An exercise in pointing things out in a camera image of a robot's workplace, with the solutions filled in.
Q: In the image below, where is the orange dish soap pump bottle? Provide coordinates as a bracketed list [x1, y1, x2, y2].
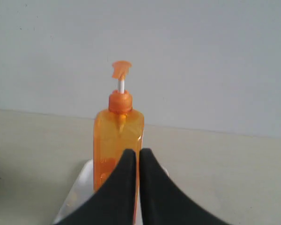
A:
[92, 60, 146, 225]

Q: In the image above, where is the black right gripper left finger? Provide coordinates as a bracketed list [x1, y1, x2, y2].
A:
[58, 149, 137, 225]

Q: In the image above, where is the white plastic tray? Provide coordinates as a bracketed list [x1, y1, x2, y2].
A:
[52, 159, 170, 225]

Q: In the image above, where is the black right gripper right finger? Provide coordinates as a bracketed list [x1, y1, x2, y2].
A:
[139, 148, 227, 225]

